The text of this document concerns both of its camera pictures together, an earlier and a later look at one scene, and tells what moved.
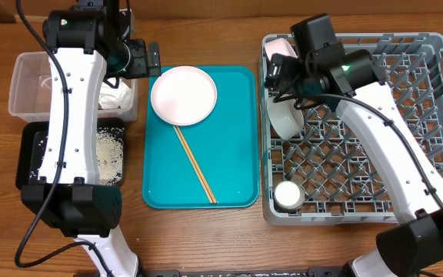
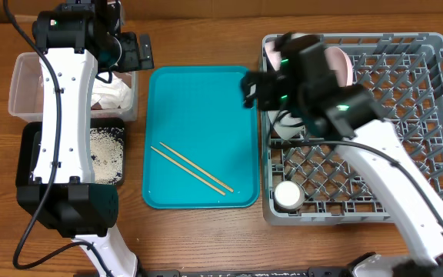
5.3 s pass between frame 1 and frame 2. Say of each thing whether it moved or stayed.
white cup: stayed
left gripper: moved
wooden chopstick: moved
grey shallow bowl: stayed
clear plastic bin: stayed
